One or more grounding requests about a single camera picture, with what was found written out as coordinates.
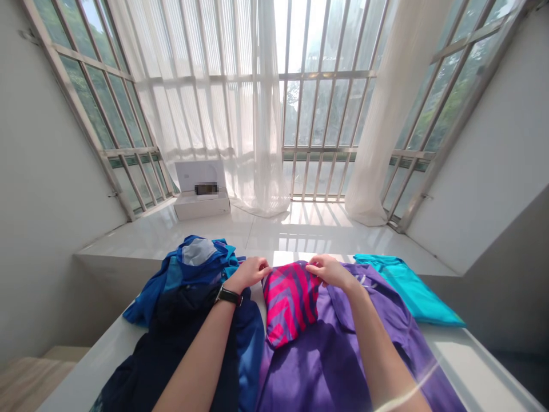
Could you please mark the folded teal shirt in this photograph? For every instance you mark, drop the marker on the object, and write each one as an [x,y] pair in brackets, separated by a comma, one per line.
[407,289]

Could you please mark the pile of blue clothes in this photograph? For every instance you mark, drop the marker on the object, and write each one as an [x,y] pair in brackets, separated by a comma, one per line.
[188,326]

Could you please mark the open white box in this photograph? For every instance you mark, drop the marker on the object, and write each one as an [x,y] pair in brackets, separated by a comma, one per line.
[201,191]

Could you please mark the purple shirt with pink stripes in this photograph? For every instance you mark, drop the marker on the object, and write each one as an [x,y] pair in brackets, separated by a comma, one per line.
[326,343]

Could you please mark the barred window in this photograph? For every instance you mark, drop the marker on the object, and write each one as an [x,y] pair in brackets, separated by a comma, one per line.
[274,98]

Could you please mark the person's left hand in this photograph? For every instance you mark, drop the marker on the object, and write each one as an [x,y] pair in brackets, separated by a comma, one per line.
[248,273]

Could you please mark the sheer white curtain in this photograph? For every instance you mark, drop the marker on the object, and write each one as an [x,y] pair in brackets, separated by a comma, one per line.
[206,107]
[394,116]

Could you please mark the person's right fingers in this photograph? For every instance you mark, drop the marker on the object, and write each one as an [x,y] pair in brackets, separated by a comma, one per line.
[316,266]

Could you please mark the person's right hand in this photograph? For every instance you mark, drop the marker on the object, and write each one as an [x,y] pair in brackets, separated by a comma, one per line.
[334,272]

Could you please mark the person's left fingers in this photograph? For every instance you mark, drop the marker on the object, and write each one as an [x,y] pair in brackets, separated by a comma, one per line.
[259,266]

